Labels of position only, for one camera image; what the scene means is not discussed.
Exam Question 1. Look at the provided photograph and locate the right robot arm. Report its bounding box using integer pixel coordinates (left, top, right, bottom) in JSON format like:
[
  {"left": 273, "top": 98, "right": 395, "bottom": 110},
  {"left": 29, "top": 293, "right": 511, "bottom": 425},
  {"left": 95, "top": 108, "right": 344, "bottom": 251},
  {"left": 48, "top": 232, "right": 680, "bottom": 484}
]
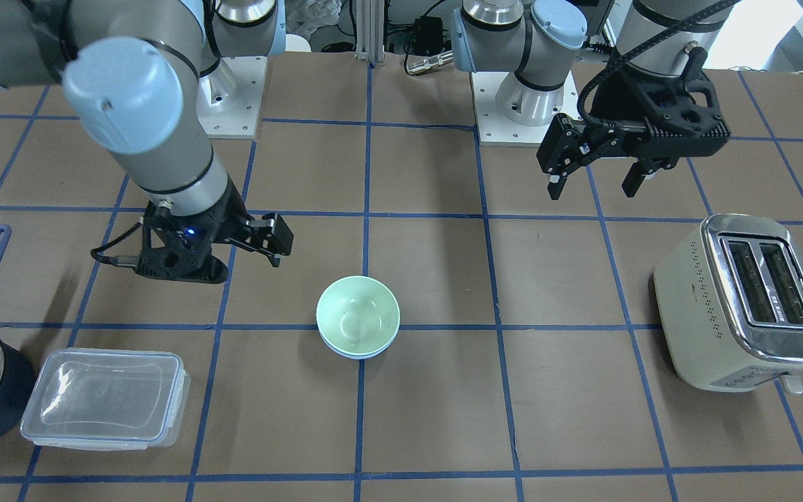
[{"left": 0, "top": 1, "right": 293, "bottom": 284}]

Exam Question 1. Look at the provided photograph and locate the green bowl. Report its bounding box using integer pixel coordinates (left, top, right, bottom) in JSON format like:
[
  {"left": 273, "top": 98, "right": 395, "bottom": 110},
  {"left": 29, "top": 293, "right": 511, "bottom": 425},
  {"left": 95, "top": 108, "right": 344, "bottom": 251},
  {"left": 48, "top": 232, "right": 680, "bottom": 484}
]
[{"left": 316, "top": 275, "right": 401, "bottom": 340}]

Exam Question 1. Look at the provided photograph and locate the blue bowl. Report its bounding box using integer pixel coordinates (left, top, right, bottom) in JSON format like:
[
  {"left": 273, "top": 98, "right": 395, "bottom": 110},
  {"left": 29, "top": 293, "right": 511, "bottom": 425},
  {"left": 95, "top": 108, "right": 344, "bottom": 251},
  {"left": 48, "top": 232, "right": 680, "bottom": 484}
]
[{"left": 321, "top": 333, "right": 397, "bottom": 360}]

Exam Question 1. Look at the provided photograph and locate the cream toaster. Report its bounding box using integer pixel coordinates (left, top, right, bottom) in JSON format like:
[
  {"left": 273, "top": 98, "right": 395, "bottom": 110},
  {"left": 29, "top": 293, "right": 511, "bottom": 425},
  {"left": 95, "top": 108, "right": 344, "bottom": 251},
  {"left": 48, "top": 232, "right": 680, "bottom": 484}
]
[{"left": 652, "top": 213, "right": 803, "bottom": 396}]

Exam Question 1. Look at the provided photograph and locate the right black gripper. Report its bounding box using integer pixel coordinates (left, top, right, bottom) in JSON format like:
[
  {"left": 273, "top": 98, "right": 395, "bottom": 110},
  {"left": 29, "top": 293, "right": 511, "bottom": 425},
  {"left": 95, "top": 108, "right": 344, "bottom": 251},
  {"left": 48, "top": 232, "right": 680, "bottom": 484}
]
[{"left": 136, "top": 181, "right": 294, "bottom": 284}]

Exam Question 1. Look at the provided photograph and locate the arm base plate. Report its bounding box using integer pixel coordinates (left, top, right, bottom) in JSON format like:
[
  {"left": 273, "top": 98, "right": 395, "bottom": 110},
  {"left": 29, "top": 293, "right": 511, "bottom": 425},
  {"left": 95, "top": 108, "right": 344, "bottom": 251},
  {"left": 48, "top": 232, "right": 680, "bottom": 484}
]
[
  {"left": 471, "top": 71, "right": 581, "bottom": 147},
  {"left": 197, "top": 55, "right": 268, "bottom": 140}
]

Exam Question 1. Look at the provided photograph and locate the clear plastic food container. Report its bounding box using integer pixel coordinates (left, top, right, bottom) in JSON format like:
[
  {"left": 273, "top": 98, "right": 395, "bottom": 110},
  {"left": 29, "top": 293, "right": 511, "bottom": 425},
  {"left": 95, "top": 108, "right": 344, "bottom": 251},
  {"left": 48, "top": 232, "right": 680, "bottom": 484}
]
[{"left": 20, "top": 347, "right": 191, "bottom": 451}]

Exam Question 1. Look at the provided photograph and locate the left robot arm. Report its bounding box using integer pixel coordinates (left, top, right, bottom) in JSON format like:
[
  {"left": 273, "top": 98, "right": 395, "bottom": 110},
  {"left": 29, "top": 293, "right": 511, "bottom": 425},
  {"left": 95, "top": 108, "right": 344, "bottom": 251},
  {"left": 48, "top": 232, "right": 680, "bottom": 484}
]
[{"left": 450, "top": 1, "right": 734, "bottom": 200}]

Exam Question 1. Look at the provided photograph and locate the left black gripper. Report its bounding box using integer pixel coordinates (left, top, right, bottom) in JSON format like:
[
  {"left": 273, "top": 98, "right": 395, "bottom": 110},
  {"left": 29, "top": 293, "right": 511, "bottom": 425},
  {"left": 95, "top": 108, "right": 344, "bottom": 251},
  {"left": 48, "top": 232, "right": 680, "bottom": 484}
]
[{"left": 537, "top": 43, "right": 732, "bottom": 201}]

